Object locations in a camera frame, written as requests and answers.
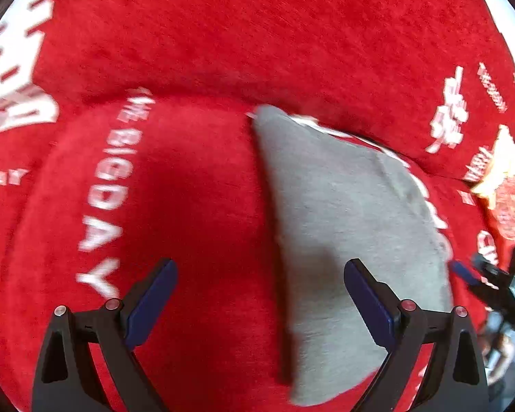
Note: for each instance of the grey knit sweater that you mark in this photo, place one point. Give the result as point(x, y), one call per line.
point(334, 206)

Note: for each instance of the person's right forearm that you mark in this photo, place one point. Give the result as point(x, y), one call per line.
point(503, 352)

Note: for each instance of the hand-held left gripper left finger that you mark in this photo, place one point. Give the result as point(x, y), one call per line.
point(154, 300)

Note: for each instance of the yellow and red patterned cloth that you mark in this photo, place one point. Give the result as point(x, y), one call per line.
point(508, 189)

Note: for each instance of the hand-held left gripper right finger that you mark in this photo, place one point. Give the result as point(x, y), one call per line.
point(367, 300)

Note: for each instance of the red printed blanket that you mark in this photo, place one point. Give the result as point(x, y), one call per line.
point(189, 171)

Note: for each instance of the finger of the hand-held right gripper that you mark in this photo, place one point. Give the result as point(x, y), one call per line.
point(463, 271)

